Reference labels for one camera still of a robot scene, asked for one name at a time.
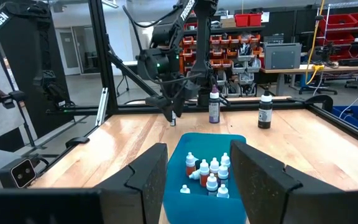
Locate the large black food coloring bottle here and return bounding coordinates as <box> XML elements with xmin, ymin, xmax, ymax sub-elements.
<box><xmin>257</xmin><ymin>88</ymin><xmax>273</xmax><ymax>130</ymax></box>

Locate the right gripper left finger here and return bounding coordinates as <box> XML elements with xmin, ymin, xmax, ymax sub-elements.
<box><xmin>95</xmin><ymin>142</ymin><xmax>169</xmax><ymax>224</ymax></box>

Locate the blue storage crate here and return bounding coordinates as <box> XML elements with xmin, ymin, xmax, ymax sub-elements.
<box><xmin>332</xmin><ymin>105</ymin><xmax>358</xmax><ymax>138</ymax></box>

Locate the large purple food coloring bottle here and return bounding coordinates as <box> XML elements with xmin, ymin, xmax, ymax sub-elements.
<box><xmin>208</xmin><ymin>84</ymin><xmax>221</xmax><ymax>124</ymax></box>

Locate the table-level camera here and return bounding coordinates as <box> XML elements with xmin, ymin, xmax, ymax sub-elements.
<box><xmin>10</xmin><ymin>157</ymin><xmax>38</xmax><ymax>189</ymax></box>

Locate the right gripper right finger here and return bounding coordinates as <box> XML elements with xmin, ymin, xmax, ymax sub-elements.
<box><xmin>229</xmin><ymin>139</ymin><xmax>339</xmax><ymax>224</ymax></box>

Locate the cardboard box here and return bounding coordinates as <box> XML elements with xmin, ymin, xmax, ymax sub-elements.
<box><xmin>221</xmin><ymin>17</ymin><xmax>236</xmax><ymax>29</ymax></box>

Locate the silver aluminium bar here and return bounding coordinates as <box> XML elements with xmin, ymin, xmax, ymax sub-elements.
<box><xmin>95</xmin><ymin>87</ymin><xmax>109</xmax><ymax>127</ymax></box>

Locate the small green food coloring bottle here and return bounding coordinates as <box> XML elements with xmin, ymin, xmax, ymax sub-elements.
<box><xmin>216</xmin><ymin>184</ymin><xmax>230</xmax><ymax>199</ymax></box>

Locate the yellow hanging cable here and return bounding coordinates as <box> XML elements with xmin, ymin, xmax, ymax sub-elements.
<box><xmin>304</xmin><ymin>0</ymin><xmax>326</xmax><ymax>85</ymax></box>

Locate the small yellow food coloring bottle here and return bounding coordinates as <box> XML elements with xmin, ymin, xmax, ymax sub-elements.
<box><xmin>209</xmin><ymin>157</ymin><xmax>220</xmax><ymax>175</ymax></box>

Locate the black aluminium table frame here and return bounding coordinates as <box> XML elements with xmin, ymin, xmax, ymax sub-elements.
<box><xmin>46</xmin><ymin>0</ymin><xmax>358</xmax><ymax>151</ymax></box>

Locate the wooden workbench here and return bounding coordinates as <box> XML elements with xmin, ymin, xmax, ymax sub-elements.
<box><xmin>259</xmin><ymin>63</ymin><xmax>358</xmax><ymax>97</ymax></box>

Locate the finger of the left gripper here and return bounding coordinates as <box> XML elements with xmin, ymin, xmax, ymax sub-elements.
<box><xmin>161</xmin><ymin>106</ymin><xmax>175</xmax><ymax>123</ymax></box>
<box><xmin>174</xmin><ymin>101</ymin><xmax>185</xmax><ymax>119</ymax></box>

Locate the shelf with orange parts bins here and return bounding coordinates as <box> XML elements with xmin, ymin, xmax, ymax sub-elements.
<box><xmin>178</xmin><ymin>12</ymin><xmax>264</xmax><ymax>98</ymax></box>

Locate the small purple food coloring bottle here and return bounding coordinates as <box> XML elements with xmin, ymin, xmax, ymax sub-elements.
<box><xmin>218</xmin><ymin>164</ymin><xmax>229</xmax><ymax>187</ymax></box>

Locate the blue plastic bin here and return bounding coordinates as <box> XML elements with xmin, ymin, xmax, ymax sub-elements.
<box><xmin>162</xmin><ymin>132</ymin><xmax>249</xmax><ymax>224</ymax></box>

